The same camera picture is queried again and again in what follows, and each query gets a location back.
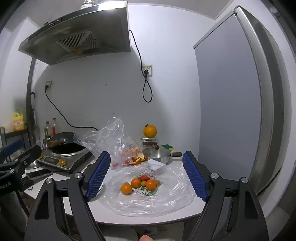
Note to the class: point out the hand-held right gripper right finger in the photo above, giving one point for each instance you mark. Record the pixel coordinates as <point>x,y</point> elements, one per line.
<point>194,176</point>

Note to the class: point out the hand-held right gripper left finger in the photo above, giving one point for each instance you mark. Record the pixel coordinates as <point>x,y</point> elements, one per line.
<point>99,176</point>

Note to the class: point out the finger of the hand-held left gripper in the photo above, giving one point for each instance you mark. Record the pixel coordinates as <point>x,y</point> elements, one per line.
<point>30,154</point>
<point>13,145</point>

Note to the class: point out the small orange tangerine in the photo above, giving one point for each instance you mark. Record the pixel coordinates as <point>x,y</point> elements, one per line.
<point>151,184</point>
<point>136,182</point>
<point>126,188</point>

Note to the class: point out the yellow-brown longan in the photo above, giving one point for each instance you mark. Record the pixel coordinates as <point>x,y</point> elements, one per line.
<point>158,182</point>
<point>143,184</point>

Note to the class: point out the black metal rack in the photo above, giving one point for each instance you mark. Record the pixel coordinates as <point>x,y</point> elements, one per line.
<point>13,133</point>

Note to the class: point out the smartphone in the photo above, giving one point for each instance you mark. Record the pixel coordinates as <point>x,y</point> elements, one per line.
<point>38,173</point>

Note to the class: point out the yellow detergent bottle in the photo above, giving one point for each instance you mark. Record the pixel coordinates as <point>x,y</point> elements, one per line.
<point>18,121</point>

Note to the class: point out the cooking oil bottle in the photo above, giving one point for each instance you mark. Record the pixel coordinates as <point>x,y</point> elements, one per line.
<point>47,131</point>

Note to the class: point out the silver induction cooker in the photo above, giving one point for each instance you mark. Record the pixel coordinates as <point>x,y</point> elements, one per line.
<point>69,162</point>

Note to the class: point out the red cap sauce bottle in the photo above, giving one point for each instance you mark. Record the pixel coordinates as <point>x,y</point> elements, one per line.
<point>54,127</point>

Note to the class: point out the white paper receipt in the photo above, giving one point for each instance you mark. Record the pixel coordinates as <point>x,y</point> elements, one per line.
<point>156,165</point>

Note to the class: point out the green yellow sponge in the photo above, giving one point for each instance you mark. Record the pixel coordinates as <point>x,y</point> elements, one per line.
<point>167,146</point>

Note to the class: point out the orange peel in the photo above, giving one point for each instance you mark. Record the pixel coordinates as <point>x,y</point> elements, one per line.
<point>137,160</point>

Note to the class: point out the clear plastic bag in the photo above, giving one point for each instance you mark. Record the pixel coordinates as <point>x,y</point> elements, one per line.
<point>108,134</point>

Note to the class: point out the steel pot lid wooden knob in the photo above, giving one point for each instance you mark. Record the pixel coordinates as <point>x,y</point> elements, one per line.
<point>157,153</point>

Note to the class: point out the dark vertical pipe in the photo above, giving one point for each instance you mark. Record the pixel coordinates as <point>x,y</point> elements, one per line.
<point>30,92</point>

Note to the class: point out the clear box of brown nuts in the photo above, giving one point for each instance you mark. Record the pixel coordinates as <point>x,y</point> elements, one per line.
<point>149,143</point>

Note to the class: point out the large orange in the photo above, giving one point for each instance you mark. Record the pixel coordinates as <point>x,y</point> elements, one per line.
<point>150,131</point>

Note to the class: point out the grey steel refrigerator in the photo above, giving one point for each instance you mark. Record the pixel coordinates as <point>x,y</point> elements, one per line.
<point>231,92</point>

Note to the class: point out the steel range hood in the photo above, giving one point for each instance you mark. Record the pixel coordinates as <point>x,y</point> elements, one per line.
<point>81,23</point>

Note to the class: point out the small white wall socket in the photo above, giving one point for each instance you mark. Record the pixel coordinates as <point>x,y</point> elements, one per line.
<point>49,83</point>

